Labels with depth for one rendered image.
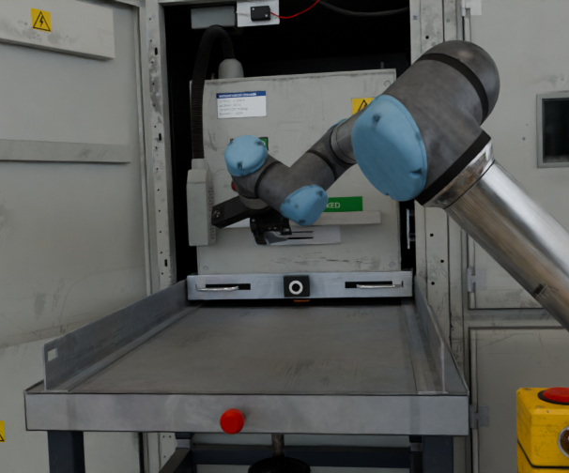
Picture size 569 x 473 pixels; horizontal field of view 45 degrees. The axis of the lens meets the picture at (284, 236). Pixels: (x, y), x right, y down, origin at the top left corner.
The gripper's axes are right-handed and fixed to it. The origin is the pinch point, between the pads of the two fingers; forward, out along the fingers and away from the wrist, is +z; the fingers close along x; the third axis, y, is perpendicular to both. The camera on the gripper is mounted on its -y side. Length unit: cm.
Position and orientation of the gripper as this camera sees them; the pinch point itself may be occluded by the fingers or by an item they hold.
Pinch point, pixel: (265, 238)
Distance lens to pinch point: 150.9
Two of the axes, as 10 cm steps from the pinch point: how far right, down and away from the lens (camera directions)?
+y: 9.9, -0.4, -1.4
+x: 0.3, -9.0, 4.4
